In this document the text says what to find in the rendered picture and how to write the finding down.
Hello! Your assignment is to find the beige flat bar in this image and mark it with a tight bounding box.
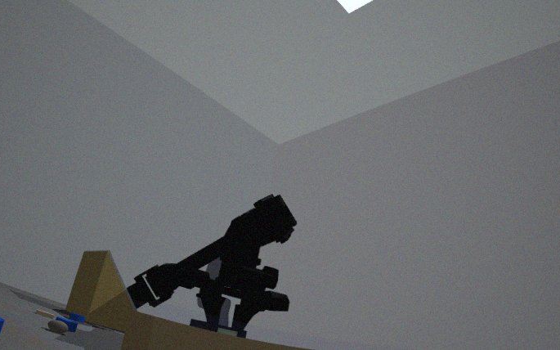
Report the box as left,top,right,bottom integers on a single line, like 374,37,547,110
36,309,54,319

